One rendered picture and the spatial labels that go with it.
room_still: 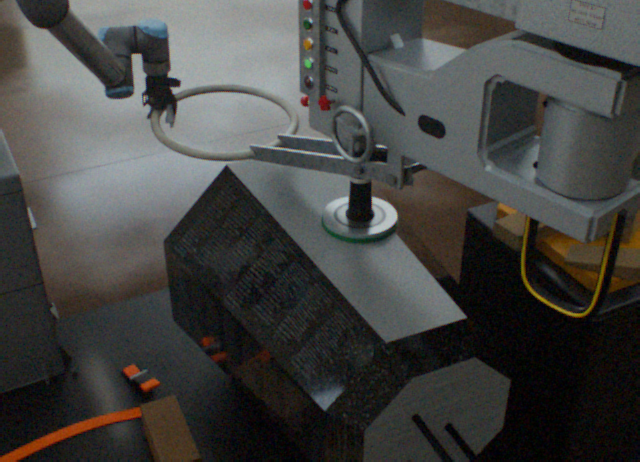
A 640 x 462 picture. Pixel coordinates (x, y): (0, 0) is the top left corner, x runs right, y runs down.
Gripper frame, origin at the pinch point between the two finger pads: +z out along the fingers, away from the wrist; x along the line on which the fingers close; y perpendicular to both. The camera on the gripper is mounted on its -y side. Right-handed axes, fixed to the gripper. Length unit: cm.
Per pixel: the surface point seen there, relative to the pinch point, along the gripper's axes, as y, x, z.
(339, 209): 32, 73, -4
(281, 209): 33, 56, 0
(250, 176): 17.8, 39.2, 1.8
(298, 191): 22, 57, 0
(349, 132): 52, 80, -42
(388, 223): 35, 88, -5
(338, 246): 47, 77, -2
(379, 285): 60, 93, -4
